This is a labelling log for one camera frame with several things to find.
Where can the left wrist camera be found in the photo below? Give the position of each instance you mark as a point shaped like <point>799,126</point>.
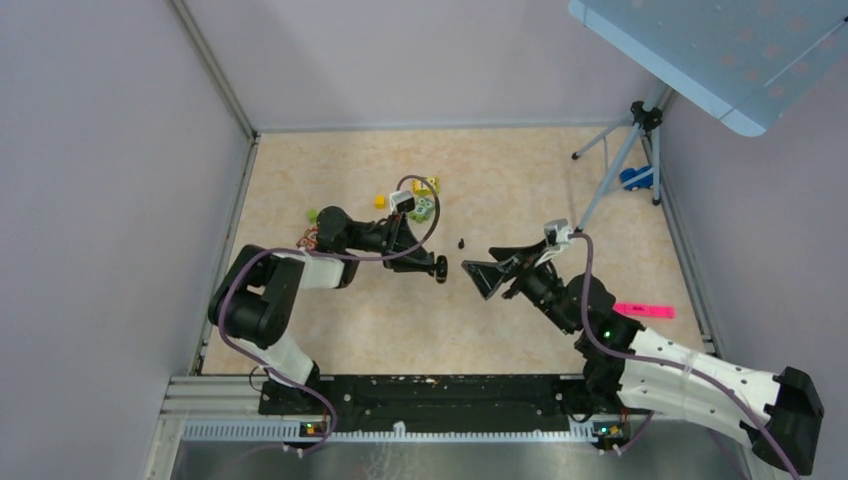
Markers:
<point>402,201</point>

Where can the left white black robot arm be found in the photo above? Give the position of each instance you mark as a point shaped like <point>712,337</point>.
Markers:
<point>252,306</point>

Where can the light blue calibration board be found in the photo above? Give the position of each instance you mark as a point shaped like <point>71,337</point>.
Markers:
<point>742,62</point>

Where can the green number block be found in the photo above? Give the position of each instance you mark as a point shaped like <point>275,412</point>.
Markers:
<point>423,211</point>

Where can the blue toy car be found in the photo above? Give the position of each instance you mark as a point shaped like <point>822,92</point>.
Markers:
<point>633,179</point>

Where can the black earbud charging case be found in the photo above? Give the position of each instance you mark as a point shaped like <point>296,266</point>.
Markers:
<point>441,269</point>

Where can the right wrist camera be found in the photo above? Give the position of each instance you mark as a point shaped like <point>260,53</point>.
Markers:
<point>558,236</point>

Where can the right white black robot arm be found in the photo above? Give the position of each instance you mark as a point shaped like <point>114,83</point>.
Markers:
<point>776,415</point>

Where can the white cable duct strip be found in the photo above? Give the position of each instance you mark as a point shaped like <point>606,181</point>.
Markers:
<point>288,431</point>

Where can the yellow number block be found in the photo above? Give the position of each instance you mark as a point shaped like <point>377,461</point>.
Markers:
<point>426,186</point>

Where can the red number block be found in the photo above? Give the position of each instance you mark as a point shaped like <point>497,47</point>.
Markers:
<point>308,241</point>

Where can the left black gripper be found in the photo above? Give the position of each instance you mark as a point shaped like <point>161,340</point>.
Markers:
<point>390,231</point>

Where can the pink marker pen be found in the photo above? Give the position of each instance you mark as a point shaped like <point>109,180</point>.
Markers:
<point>645,310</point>

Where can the light blue tripod stand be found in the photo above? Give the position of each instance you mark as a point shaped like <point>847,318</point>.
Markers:
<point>643,122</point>

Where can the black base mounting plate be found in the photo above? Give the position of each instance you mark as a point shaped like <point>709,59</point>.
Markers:
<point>442,403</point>

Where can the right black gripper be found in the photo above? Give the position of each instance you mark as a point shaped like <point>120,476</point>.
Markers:
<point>487,275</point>

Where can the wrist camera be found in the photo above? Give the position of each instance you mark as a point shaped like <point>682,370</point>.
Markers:
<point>558,236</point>
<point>402,201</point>

